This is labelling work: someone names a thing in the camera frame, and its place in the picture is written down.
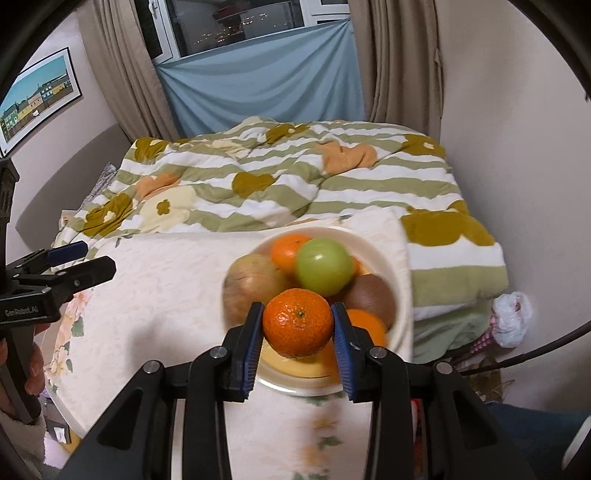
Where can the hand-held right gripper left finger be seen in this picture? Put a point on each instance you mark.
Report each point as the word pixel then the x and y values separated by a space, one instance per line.
pixel 253 341

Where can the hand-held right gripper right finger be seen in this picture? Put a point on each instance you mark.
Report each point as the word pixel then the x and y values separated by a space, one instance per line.
pixel 344 350

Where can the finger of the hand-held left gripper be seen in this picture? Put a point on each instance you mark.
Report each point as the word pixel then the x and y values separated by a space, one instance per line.
pixel 87 272
pixel 64 253

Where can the large orange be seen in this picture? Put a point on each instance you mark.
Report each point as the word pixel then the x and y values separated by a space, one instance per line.
pixel 369 327

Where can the red yellow apple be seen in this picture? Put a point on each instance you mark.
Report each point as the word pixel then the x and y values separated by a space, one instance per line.
pixel 251 284

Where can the brown kiwi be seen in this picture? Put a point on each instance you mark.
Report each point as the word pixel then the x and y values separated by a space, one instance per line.
pixel 371 297

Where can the tiny mandarin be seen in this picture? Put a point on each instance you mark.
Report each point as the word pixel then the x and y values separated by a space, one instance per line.
pixel 358 267

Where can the glossy green apple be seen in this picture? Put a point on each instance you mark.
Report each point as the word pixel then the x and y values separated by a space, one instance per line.
pixel 325 267

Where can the cream oval dish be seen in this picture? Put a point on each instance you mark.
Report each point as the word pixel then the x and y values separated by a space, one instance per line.
pixel 378 258

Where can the person's left forearm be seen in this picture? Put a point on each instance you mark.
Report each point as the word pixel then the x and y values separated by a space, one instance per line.
pixel 18 443

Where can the person's left hand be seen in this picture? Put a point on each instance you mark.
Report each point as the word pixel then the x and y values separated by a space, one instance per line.
pixel 36 367

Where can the white floral tablecloth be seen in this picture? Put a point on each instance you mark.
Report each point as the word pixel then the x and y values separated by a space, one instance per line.
pixel 161 286

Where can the grey padded headboard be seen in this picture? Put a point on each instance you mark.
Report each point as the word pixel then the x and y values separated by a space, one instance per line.
pixel 69 175

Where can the grey patterned pillow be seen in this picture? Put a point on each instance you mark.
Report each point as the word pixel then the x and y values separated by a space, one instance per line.
pixel 104 182

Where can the green striped floral blanket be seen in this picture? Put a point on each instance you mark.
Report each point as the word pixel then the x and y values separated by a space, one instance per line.
pixel 277 194

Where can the white plastic bag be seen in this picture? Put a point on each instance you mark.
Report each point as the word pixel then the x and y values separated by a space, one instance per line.
pixel 510 318

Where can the beige curtain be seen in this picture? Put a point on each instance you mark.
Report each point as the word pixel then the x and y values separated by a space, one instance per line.
pixel 124 69
pixel 397 60

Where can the person's jeans leg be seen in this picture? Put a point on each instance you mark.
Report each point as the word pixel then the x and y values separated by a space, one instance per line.
pixel 531 438

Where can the blue cloth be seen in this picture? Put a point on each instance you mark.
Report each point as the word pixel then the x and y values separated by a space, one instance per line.
pixel 258 87

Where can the window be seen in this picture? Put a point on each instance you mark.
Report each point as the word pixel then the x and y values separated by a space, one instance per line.
pixel 231 23

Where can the framed wall poster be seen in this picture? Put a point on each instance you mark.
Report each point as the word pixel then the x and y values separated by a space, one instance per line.
pixel 41 99

